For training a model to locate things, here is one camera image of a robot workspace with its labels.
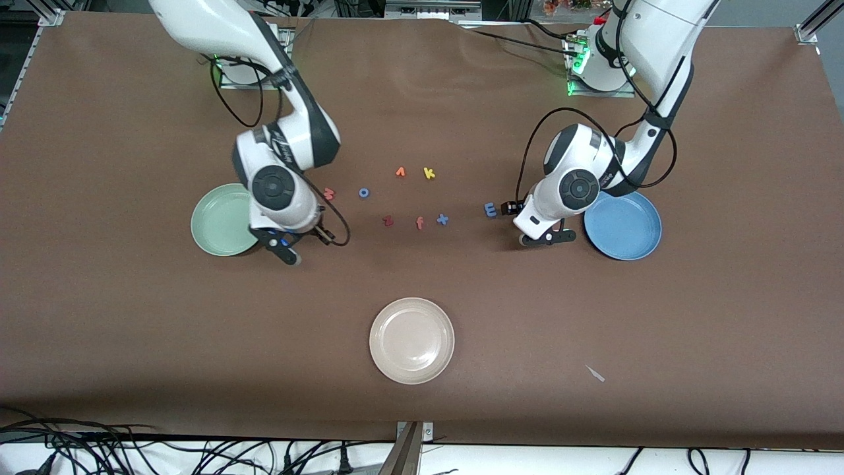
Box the green plate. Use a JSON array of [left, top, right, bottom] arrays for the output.
[[191, 183, 259, 257]]

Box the blue plate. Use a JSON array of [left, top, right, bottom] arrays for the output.
[[584, 190, 662, 261]]

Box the beige plate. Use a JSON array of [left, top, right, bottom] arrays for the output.
[[369, 298, 456, 385]]

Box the grey metal box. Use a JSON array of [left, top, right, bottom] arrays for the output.
[[384, 0, 482, 20]]

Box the aluminium profile bar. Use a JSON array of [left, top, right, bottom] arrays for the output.
[[378, 422, 424, 475]]

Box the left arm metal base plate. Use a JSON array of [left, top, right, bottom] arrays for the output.
[[567, 33, 637, 98]]

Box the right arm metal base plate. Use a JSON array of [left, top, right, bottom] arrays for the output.
[[220, 26, 291, 90]]

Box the black cable on table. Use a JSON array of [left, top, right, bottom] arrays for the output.
[[462, 26, 574, 59], [524, 18, 573, 44]]

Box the small metal bracket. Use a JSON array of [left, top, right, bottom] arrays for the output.
[[396, 421, 435, 444]]

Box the aluminium frame post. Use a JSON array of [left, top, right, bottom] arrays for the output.
[[795, 0, 833, 46], [36, 0, 67, 27]]

